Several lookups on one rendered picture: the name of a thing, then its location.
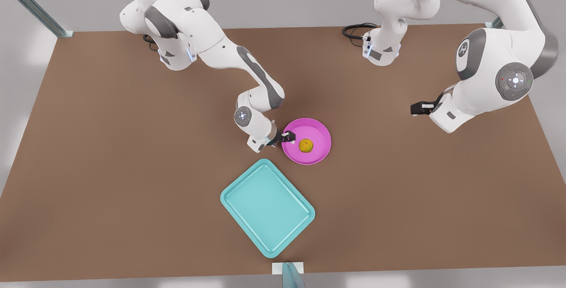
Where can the pink round plate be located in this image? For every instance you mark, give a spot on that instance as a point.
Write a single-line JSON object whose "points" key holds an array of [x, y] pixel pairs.
{"points": [[316, 131]]}

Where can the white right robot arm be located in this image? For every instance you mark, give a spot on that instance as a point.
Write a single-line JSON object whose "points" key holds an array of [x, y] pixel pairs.
{"points": [[208, 36]]}

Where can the orange fruit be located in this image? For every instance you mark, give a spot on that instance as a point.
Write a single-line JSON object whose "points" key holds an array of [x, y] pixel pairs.
{"points": [[306, 145]]}

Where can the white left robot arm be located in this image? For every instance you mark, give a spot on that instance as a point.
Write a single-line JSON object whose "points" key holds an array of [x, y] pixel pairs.
{"points": [[495, 36]]}

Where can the turquoise rectangular tray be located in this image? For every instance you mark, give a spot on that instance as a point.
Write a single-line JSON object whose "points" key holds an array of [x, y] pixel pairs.
{"points": [[267, 208]]}

